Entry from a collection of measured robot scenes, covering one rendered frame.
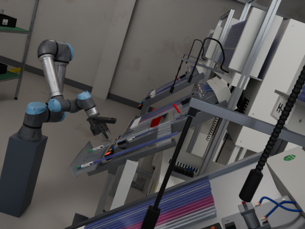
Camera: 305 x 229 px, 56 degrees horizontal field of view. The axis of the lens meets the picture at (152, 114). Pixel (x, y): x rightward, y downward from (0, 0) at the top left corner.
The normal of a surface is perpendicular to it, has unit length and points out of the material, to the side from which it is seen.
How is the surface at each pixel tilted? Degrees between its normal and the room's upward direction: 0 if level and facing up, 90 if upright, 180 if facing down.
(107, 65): 90
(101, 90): 90
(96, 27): 90
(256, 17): 90
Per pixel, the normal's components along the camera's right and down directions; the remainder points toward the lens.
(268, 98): -0.09, 0.23
